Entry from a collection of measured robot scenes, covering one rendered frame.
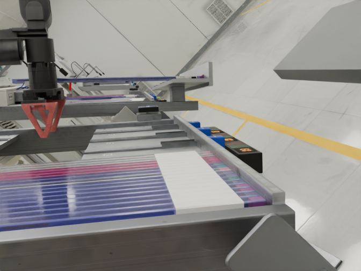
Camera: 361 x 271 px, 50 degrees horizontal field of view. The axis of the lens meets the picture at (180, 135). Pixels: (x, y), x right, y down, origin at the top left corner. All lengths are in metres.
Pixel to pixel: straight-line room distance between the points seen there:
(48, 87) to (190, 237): 0.62
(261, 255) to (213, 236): 0.05
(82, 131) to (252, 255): 0.75
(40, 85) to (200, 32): 7.79
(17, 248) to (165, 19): 8.25
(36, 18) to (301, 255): 0.71
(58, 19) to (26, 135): 7.59
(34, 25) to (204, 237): 0.65
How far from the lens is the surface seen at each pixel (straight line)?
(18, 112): 1.79
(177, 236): 0.31
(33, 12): 0.87
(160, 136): 0.77
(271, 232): 0.28
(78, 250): 0.31
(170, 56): 8.44
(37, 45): 0.87
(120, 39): 8.41
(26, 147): 1.00
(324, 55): 0.95
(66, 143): 0.99
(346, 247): 1.43
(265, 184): 0.36
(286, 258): 0.29
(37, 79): 0.87
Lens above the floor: 0.89
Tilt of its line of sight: 12 degrees down
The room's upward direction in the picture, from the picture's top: 47 degrees counter-clockwise
